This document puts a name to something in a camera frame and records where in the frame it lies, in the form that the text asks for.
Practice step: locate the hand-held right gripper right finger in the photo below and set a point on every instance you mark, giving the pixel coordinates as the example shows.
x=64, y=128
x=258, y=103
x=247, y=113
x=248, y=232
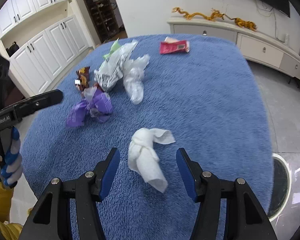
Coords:
x=186, y=175

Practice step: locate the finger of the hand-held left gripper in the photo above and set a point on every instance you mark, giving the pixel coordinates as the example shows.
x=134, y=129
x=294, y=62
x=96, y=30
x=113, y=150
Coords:
x=40, y=102

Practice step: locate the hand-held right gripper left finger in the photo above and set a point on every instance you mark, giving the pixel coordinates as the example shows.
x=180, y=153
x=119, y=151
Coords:
x=111, y=175

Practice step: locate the white tissue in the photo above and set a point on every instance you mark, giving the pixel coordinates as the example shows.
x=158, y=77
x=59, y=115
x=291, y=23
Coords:
x=145, y=160

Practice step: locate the brown snack wrapper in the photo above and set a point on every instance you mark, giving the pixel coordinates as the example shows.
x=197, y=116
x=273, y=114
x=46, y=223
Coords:
x=83, y=77

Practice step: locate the purple wrapper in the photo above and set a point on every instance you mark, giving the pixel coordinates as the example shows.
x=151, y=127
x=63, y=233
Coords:
x=100, y=102

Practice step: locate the white striped plastic packaging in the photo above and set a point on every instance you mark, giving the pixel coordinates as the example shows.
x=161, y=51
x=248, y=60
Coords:
x=110, y=70

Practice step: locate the green wrapper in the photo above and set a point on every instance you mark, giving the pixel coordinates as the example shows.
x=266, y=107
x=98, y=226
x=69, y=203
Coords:
x=113, y=48

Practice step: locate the white plastic bag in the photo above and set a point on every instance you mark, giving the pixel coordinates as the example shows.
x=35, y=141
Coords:
x=133, y=80

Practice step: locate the white round trash bin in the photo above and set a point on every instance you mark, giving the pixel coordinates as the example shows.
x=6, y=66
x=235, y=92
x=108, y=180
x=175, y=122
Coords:
x=288, y=177

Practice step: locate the red packet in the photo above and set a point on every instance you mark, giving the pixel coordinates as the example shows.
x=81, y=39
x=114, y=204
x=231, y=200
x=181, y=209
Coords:
x=172, y=47

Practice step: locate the pink white packet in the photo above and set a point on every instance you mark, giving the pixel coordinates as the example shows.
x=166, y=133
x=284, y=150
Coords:
x=170, y=39

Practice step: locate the person's left forearm yellow sleeve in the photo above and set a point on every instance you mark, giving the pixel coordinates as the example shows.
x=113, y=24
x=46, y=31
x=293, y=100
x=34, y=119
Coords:
x=0, y=205

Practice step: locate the person's left hand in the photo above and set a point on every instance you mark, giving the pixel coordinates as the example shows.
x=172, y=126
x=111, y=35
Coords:
x=13, y=155

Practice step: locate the black bag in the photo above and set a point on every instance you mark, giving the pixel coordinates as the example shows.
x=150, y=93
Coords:
x=13, y=48

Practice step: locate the blue fluffy blanket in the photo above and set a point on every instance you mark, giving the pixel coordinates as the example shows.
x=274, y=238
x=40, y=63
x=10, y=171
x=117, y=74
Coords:
x=202, y=105

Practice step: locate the dark wooden shoe rack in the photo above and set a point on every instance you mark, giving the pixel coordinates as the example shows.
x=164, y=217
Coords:
x=105, y=17

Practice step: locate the grey white tv cabinet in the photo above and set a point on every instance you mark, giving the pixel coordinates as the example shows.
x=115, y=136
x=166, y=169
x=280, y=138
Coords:
x=262, y=52

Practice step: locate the golden dragon figurine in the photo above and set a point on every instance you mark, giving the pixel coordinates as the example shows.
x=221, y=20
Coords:
x=197, y=15

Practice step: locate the golden tiger figurine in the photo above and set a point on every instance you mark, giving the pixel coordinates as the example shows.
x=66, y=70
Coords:
x=245, y=24

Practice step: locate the white power strip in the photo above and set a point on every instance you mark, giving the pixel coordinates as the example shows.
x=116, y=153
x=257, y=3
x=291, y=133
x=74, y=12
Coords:
x=286, y=38

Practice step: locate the white wall cabinet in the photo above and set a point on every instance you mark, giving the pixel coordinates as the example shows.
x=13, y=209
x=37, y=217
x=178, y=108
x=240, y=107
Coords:
x=40, y=55

